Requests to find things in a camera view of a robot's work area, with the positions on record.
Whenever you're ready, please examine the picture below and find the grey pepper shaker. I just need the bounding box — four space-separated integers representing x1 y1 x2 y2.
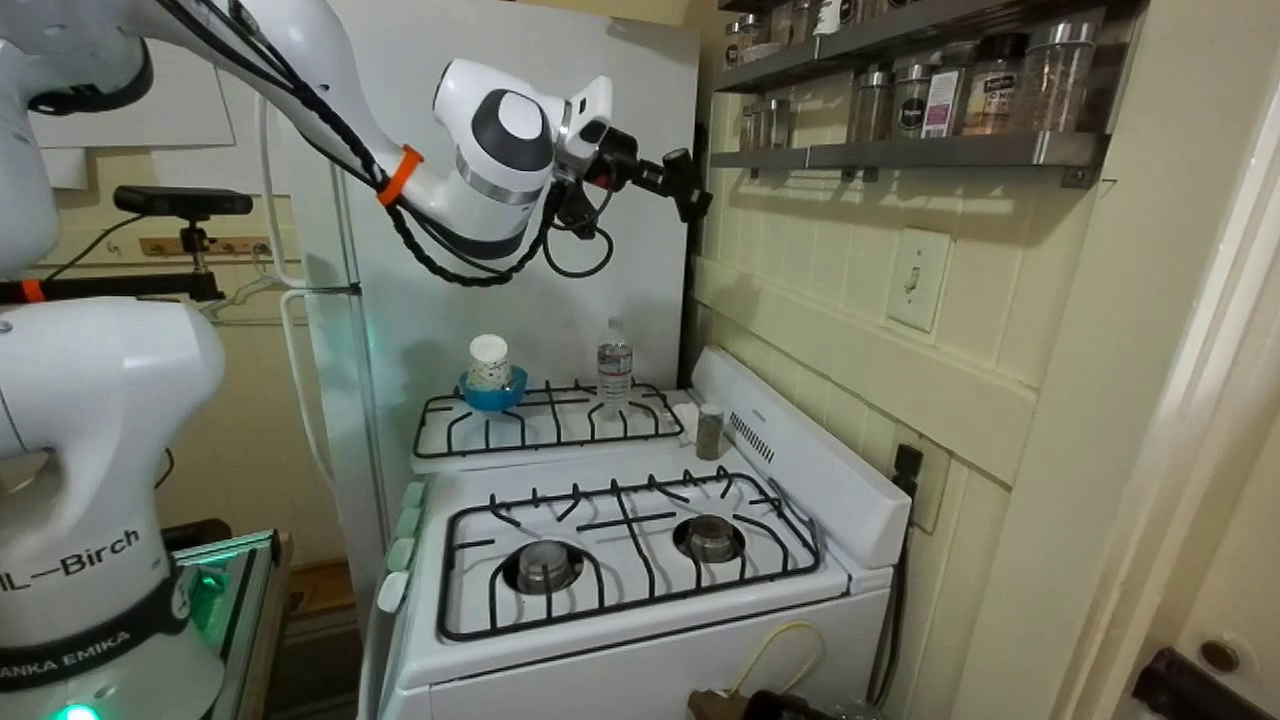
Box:
692 407 727 464

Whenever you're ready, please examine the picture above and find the metal robot base stand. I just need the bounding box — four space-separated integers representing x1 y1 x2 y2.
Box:
155 524 293 720

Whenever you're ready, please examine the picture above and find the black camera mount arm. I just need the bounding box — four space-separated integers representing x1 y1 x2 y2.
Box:
45 216 234 302

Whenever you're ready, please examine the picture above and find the blue bowl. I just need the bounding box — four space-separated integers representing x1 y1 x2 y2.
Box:
457 363 534 414

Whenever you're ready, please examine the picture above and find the black door handle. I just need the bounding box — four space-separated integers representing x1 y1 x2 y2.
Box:
1131 648 1274 720

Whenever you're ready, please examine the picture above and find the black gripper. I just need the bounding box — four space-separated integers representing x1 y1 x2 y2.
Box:
572 114 688 198

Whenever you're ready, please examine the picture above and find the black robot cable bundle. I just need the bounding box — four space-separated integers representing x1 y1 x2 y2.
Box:
155 0 622 291

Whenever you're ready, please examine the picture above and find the metal spice shelf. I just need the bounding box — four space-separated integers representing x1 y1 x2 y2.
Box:
713 0 1152 96
708 131 1114 186

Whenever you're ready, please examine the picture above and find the cream light switch plate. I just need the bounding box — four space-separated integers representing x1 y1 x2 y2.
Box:
884 228 955 334

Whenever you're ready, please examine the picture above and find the black double burner grate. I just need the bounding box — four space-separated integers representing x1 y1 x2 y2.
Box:
438 464 824 642
407 378 688 464

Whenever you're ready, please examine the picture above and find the white gas stove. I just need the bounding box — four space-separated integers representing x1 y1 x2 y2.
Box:
357 345 917 720

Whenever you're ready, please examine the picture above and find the white paper sheet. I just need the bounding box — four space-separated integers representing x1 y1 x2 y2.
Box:
27 35 240 154

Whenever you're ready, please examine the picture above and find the black stereo camera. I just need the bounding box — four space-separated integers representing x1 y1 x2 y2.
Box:
114 183 258 224

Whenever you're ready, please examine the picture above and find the wall power outlet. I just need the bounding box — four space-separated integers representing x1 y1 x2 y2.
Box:
889 431 955 536

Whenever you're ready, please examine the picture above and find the round metal burner cap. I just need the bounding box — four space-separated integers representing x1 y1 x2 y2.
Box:
506 536 585 595
674 512 747 568

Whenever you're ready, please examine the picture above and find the white refrigerator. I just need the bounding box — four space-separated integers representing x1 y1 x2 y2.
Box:
258 0 703 630

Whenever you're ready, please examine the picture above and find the black cylindrical shaker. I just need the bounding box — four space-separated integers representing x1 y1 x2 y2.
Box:
665 148 717 228

